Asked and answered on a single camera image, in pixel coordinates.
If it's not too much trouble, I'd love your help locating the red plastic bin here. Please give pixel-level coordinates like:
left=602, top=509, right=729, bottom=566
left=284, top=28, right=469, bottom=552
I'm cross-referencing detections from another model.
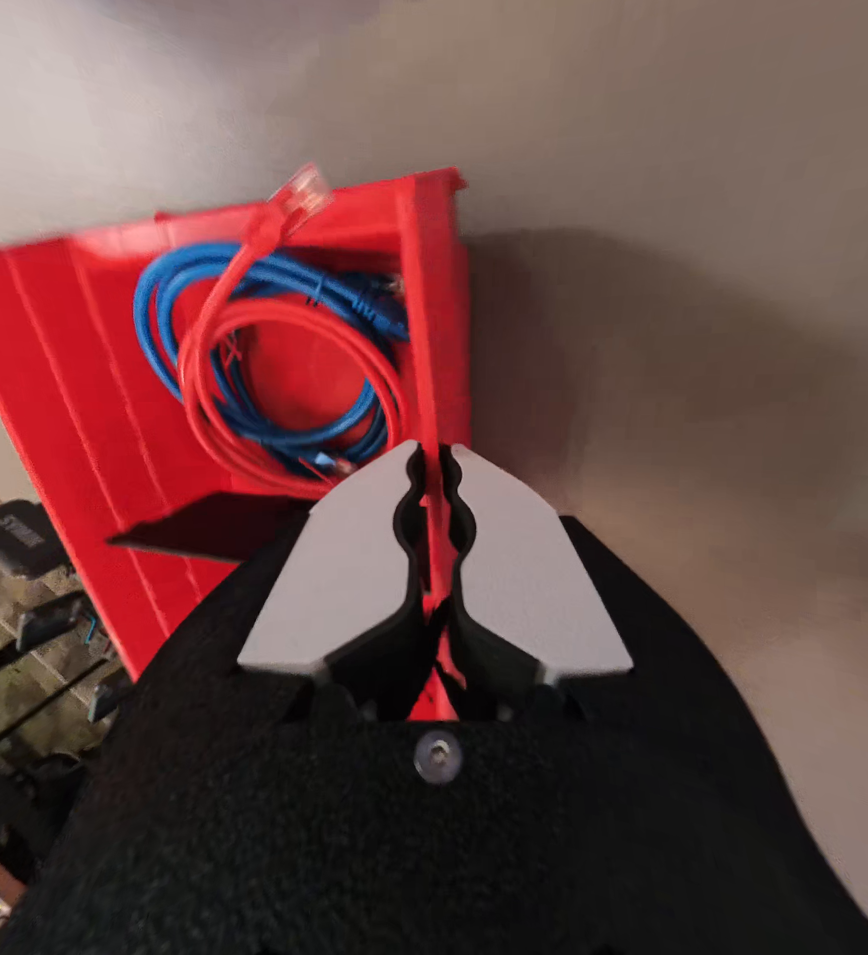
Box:
left=0, top=168, right=474, bottom=723

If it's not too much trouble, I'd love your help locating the grey desk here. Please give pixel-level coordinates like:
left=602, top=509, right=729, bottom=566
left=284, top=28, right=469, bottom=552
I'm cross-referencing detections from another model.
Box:
left=0, top=0, right=868, bottom=955

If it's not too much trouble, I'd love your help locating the red network cable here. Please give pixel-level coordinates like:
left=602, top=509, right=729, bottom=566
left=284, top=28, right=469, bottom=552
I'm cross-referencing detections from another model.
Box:
left=176, top=163, right=410, bottom=499

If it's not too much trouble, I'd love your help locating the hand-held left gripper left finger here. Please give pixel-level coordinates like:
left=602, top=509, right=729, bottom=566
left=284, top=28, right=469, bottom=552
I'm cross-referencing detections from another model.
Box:
left=236, top=439, right=429, bottom=683

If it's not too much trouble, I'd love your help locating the blue network cable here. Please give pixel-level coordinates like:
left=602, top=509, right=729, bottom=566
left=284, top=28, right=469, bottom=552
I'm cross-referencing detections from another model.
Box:
left=133, top=242, right=411, bottom=478

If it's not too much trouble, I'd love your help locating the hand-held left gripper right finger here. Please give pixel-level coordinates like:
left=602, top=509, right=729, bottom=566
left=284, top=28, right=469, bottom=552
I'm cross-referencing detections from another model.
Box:
left=445, top=442, right=636, bottom=687

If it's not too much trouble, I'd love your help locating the black bin divider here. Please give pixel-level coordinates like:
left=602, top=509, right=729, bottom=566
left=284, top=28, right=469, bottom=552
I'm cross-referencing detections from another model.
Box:
left=106, top=492, right=317, bottom=564

